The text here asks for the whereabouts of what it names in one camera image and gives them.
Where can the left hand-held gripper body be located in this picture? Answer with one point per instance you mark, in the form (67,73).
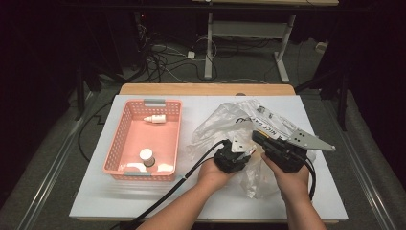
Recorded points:
(228,158)

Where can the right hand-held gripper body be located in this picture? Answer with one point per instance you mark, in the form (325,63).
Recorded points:
(287,155)

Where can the clear plastic bag smiley print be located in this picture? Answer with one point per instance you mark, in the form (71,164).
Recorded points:
(223,124)

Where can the pink plastic basket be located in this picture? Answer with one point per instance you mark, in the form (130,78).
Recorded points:
(153,137)

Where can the small jar with white lid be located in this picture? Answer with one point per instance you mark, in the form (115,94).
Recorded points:
(147,156)

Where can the white dropper bottle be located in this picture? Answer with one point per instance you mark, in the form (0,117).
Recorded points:
(156,119)

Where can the person's left hand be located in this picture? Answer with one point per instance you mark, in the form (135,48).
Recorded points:
(212,174)

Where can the person's right hand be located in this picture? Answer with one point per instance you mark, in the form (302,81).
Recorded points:
(293,185)

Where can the white table board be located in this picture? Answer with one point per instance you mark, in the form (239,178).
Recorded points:
(204,105)

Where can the wooden table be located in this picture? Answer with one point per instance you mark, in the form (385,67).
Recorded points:
(207,89)

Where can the black metal stand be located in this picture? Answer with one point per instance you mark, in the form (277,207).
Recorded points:
(343,102)

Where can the white power adapter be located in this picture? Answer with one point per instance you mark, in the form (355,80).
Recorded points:
(191,55)

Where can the beige box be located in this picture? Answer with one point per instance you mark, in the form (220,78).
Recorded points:
(321,47)

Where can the grey metal floor rail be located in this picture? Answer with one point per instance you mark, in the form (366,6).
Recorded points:
(48,188)
(367,191)

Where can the white metal desk frame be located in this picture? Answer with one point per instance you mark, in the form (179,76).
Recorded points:
(249,29)

